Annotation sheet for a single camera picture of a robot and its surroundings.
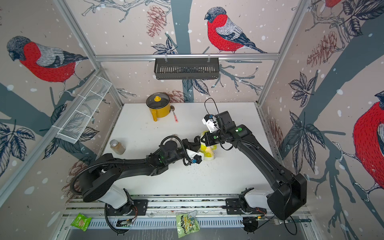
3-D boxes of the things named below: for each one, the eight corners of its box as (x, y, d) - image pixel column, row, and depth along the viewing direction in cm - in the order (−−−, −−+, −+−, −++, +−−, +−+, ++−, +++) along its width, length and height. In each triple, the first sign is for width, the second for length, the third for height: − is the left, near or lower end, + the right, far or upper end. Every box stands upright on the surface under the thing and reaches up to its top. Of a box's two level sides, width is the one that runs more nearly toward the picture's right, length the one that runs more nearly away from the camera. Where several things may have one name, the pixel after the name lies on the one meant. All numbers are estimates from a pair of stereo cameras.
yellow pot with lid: (148, 122, 111) (143, 110, 101) (153, 102, 125) (149, 90, 115) (168, 122, 111) (165, 110, 101) (171, 102, 125) (169, 90, 115)
